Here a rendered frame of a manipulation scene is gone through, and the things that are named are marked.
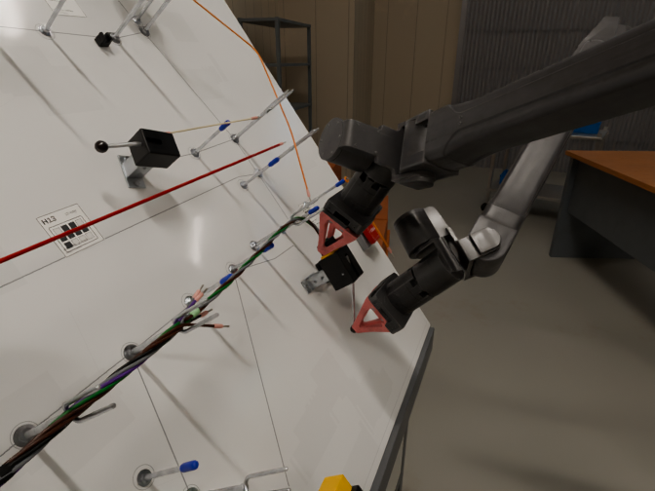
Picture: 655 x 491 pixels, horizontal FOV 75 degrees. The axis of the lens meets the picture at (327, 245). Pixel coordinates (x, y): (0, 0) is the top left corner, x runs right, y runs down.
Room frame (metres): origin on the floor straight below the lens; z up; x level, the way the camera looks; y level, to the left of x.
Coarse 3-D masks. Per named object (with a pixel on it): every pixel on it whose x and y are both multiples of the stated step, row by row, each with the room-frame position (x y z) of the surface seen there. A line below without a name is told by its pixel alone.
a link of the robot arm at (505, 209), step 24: (528, 144) 0.68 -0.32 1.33; (552, 144) 0.67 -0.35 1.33; (528, 168) 0.65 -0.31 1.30; (552, 168) 0.66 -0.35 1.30; (504, 192) 0.62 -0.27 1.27; (528, 192) 0.62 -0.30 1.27; (480, 216) 0.59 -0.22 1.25; (504, 216) 0.59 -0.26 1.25; (504, 240) 0.56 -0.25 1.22; (480, 264) 0.55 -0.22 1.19
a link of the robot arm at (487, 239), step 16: (416, 208) 0.63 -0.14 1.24; (432, 208) 0.63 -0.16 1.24; (400, 224) 0.62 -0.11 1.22; (416, 224) 0.60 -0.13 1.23; (432, 224) 0.61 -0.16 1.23; (416, 240) 0.59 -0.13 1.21; (448, 240) 0.60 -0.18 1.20; (464, 240) 0.56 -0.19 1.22; (480, 240) 0.55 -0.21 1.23; (496, 240) 0.55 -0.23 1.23; (464, 256) 0.55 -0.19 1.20; (480, 256) 0.54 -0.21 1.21; (464, 272) 0.57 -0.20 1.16
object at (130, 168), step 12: (144, 132) 0.51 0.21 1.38; (156, 132) 0.52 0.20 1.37; (96, 144) 0.47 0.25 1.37; (108, 144) 0.48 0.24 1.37; (120, 144) 0.49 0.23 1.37; (132, 144) 0.50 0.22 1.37; (144, 144) 0.50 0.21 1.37; (156, 144) 0.51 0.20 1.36; (168, 144) 0.53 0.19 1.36; (120, 156) 0.55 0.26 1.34; (132, 156) 0.53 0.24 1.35; (144, 156) 0.50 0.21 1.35; (156, 156) 0.51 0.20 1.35; (168, 156) 0.52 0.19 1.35; (132, 168) 0.53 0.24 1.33; (144, 168) 0.53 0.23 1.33; (132, 180) 0.53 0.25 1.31
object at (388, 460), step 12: (432, 336) 0.84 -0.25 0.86; (420, 360) 0.74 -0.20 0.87; (420, 372) 0.73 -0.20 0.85; (408, 384) 0.67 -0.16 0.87; (408, 396) 0.64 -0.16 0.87; (408, 408) 0.63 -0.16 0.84; (396, 420) 0.58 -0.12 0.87; (396, 432) 0.55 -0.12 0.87; (396, 444) 0.54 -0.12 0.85; (384, 456) 0.50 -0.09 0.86; (396, 456) 0.55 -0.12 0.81; (384, 468) 0.48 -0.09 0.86; (384, 480) 0.48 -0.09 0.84
